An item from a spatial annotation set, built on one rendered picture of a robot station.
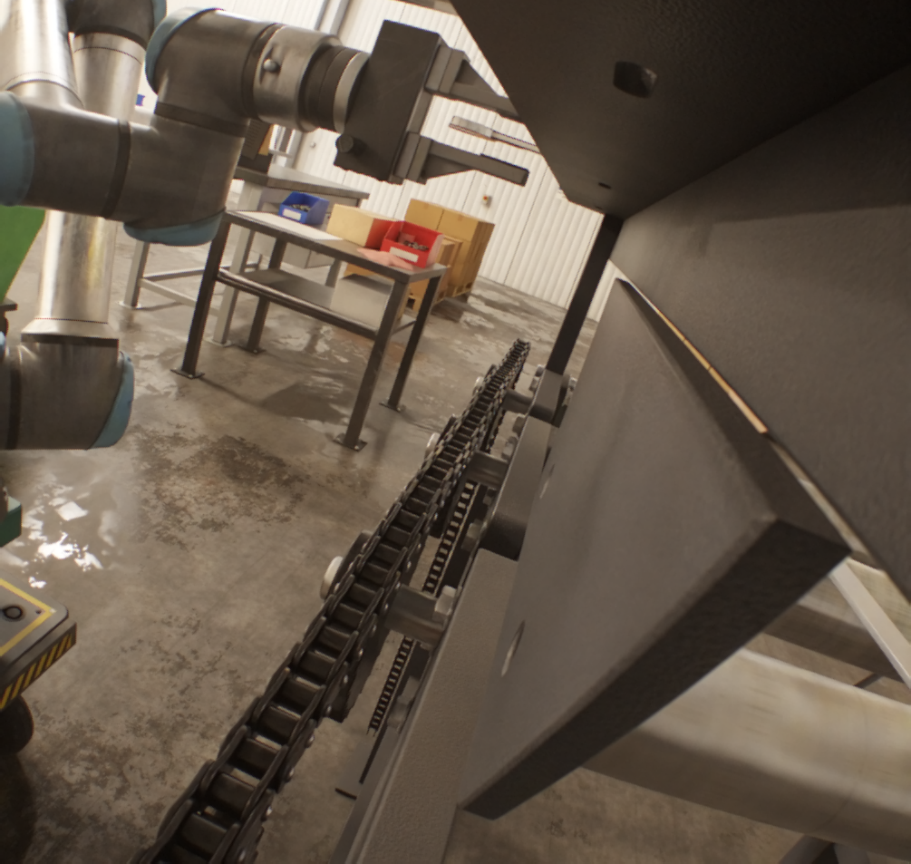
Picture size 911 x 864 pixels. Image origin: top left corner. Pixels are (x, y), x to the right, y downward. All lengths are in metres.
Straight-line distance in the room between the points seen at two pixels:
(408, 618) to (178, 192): 0.40
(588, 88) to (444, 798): 0.23
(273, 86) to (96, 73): 0.54
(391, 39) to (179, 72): 0.19
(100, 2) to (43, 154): 0.56
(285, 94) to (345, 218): 2.54
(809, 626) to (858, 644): 0.07
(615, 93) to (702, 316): 0.07
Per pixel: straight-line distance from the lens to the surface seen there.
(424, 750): 0.25
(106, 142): 0.60
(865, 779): 0.50
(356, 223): 3.08
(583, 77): 0.19
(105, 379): 1.01
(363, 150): 0.56
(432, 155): 0.56
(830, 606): 0.76
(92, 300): 1.02
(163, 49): 0.65
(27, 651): 1.14
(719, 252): 0.17
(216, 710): 1.51
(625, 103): 0.20
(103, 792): 1.36
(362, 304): 2.81
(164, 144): 0.62
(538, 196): 10.42
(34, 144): 0.59
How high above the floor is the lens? 1.12
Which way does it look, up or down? 18 degrees down
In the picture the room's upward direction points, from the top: 20 degrees clockwise
